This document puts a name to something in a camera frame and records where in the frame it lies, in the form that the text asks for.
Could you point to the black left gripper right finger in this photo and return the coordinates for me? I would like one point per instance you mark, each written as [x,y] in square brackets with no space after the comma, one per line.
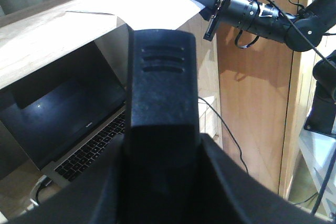
[230,195]

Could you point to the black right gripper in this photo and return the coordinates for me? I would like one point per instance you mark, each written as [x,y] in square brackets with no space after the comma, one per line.
[231,6]

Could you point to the grey laptop with black keys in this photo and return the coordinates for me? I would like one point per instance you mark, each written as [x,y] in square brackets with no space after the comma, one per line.
[64,114]

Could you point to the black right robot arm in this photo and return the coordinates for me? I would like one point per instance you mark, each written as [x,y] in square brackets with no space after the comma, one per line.
[300,32]

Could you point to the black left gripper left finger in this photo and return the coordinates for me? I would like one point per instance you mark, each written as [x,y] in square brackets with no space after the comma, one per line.
[91,198]

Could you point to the white paper sheets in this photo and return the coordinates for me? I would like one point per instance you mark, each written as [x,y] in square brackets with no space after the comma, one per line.
[144,14]

